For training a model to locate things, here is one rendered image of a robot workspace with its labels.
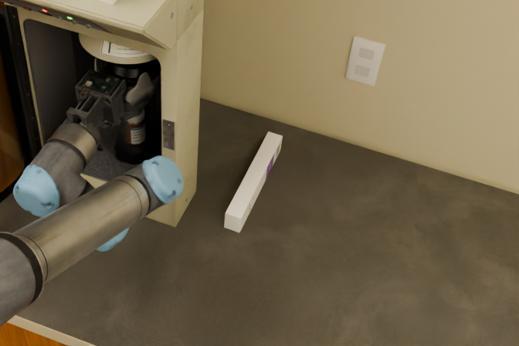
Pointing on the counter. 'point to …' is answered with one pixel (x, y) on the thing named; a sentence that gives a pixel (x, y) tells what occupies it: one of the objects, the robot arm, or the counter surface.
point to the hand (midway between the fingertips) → (132, 73)
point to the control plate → (52, 13)
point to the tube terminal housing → (193, 58)
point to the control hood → (81, 8)
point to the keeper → (168, 134)
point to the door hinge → (22, 76)
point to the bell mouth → (113, 51)
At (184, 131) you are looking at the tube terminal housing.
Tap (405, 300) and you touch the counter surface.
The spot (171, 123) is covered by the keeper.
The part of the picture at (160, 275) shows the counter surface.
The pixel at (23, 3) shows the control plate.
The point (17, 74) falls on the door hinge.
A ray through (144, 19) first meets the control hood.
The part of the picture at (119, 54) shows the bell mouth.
